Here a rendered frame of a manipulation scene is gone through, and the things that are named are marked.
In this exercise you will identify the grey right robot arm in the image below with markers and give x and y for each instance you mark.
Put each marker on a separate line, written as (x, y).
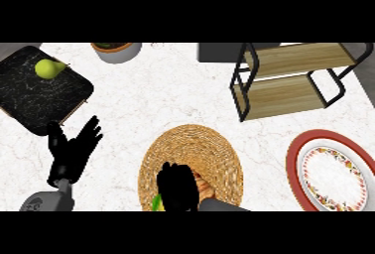
(221, 205)

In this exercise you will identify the black marble serving tray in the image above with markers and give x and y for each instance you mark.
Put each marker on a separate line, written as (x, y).
(42, 89)

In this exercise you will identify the grey potted plant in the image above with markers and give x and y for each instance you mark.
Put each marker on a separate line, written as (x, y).
(116, 51)

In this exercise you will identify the dark grey box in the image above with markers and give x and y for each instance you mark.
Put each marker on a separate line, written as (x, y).
(221, 52)

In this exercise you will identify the red-rimmed floral plate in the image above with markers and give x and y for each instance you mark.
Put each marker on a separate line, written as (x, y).
(333, 173)

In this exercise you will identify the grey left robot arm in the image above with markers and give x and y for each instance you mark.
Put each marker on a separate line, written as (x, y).
(49, 199)

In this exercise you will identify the round woven wicker placemat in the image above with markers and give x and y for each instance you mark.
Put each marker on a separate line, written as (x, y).
(195, 155)

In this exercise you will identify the green pear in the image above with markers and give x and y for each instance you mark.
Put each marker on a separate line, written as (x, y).
(49, 68)

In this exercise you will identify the black-framed wooden tiered shelf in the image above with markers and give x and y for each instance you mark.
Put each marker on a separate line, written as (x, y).
(288, 79)

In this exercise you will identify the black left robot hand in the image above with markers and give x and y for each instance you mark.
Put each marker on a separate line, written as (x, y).
(70, 155)

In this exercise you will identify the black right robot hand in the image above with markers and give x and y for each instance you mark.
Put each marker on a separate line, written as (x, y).
(178, 187)

